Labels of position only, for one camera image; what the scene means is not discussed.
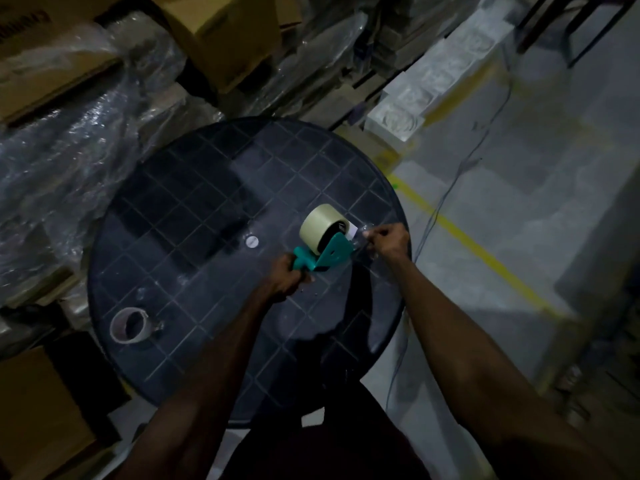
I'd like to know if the empty cardboard tape core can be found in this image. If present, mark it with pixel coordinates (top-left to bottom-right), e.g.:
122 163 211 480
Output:
109 307 151 345

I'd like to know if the person's left forearm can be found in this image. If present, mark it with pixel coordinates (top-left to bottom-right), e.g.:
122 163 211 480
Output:
112 285 283 480

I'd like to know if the teal tape dispenser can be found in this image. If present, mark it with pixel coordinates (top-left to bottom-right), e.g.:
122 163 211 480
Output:
292 232 357 273

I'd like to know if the person's left hand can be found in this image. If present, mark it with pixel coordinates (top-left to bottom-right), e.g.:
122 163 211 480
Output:
268 254 312 302

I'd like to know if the large brown cardboard box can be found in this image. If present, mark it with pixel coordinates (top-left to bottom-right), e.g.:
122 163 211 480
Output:
147 0 304 94

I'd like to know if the thin grey cable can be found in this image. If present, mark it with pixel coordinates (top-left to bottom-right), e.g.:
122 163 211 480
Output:
384 42 516 413

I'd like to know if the plain brown cardboard box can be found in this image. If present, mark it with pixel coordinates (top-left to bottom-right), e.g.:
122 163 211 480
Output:
0 345 98 480

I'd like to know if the round black tiled table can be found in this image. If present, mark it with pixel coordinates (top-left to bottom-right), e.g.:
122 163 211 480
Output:
87 117 412 423

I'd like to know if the person's right forearm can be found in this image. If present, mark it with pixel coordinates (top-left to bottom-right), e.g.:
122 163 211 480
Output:
387 252 621 480

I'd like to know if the person's right hand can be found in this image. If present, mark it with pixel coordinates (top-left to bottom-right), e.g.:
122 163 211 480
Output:
363 223 411 261

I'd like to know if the beige packing tape roll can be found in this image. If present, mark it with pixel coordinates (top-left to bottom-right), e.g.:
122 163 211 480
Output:
299 204 351 256

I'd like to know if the person's dark shirt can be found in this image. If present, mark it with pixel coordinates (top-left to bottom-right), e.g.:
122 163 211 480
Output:
220 380 433 480

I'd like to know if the printed brown cardboard box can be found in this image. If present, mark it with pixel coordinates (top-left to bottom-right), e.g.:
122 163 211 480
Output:
0 0 131 126

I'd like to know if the white carved foam block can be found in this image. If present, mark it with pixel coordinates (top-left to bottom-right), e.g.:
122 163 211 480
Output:
364 7 516 143

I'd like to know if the black metal chair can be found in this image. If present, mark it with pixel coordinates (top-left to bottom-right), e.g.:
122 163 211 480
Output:
514 0 638 69

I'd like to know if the clear tape strip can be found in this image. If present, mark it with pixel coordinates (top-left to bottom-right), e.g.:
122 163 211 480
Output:
350 224 376 248

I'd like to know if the clear plastic wrapped bundle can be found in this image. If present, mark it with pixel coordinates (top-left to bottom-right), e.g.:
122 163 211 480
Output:
0 12 223 308

